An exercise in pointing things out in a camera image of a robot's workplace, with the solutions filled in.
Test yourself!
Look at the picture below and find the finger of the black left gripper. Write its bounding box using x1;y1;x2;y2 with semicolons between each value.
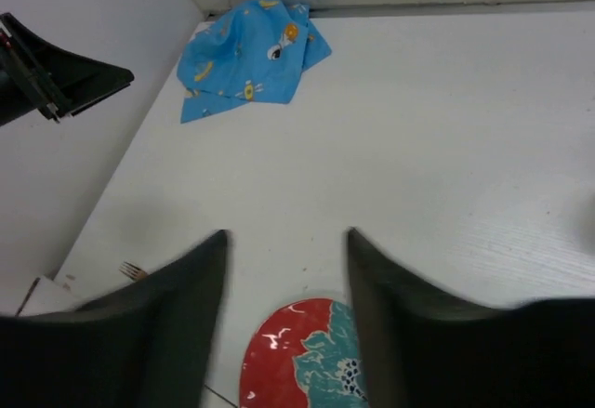
1;13;134;123

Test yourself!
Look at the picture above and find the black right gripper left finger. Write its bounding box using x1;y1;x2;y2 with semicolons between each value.
1;230;228;407

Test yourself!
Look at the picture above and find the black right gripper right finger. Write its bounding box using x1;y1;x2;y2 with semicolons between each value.
347;229;594;407

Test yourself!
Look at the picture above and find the red and teal plate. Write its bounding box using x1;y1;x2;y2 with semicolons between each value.
238;297;368;407

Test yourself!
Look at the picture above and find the blue space-print cloth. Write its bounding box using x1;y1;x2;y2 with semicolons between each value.
177;0;332;124

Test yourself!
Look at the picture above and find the copper fork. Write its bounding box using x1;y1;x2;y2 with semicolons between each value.
119;262;148;282

